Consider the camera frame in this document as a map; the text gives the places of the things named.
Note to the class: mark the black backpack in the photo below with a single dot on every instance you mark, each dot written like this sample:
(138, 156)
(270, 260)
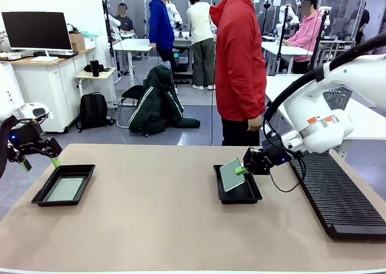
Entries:
(93, 111)

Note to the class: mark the person's right forearm red sleeve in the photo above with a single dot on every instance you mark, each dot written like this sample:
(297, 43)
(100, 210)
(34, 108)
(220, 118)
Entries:
(255, 102)

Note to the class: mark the black slotted board rack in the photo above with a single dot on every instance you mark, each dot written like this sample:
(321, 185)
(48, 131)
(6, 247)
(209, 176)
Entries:
(340, 201)

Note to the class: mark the white cabinet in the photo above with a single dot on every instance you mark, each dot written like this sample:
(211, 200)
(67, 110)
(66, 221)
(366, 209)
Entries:
(54, 93)

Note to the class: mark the low wooden shelf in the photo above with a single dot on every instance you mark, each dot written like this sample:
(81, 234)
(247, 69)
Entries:
(340, 47)

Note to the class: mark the person in black clothes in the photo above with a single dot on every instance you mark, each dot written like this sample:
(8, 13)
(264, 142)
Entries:
(362, 20)

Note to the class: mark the white side table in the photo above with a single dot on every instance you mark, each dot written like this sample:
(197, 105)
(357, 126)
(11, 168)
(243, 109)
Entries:
(368, 123)

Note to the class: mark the green perforated circuit board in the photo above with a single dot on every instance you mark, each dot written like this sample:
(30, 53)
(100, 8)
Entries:
(230, 176)
(64, 189)

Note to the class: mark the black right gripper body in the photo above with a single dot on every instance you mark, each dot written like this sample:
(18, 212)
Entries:
(265, 159)

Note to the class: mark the person in red jacket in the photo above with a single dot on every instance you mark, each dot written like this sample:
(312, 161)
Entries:
(238, 75)

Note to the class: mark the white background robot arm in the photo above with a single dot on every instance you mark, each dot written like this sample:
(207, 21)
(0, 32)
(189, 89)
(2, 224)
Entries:
(289, 14)
(175, 13)

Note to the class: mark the white computer monitor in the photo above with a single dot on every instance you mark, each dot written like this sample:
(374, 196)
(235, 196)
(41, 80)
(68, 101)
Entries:
(36, 31)

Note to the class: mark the person's right hand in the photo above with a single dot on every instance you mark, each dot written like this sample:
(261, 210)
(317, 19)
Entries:
(255, 124)

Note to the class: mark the black ESD tray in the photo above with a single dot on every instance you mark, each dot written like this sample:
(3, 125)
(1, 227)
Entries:
(250, 192)
(87, 173)

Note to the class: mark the dark green striped jacket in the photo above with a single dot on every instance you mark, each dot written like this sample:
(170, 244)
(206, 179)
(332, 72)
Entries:
(156, 105)

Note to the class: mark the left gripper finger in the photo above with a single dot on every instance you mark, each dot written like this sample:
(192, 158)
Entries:
(26, 164)
(52, 148)

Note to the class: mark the person in white sweater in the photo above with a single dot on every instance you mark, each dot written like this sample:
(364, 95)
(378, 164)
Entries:
(199, 23)

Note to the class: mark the small cardboard box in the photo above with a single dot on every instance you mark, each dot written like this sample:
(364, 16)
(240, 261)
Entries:
(77, 41)

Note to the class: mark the white background desk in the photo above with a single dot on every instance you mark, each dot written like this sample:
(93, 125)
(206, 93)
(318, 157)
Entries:
(135, 44)
(280, 49)

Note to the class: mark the black tumbler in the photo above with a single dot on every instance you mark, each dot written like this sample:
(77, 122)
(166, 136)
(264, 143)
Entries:
(95, 68)

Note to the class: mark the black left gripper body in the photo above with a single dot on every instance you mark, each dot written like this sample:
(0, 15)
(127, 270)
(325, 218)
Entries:
(24, 139)

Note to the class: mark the person in blue hoodie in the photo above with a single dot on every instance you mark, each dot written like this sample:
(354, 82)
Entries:
(161, 23)

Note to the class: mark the seated person grey shirt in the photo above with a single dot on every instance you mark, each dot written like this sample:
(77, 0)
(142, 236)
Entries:
(125, 23)

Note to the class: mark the grey mesh basket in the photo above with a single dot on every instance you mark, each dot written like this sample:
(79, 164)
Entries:
(337, 99)

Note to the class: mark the white storage box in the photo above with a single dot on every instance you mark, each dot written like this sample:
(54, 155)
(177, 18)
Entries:
(90, 43)

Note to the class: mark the person in pink hoodie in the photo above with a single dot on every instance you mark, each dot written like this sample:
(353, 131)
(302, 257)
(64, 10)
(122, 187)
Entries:
(304, 35)

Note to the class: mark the black chair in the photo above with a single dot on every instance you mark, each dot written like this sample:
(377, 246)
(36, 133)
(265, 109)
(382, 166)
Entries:
(132, 91)

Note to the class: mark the small wooden side table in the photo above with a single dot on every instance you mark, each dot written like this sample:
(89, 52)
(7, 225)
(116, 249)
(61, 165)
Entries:
(104, 75)

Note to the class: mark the black camera tripod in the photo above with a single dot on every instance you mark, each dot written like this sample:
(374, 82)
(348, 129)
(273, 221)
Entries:
(319, 38)
(282, 38)

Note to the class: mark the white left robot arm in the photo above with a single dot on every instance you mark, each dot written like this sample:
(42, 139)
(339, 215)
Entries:
(9, 84)

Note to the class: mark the black keyboard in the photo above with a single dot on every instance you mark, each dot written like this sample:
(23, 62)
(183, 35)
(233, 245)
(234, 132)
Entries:
(66, 55)

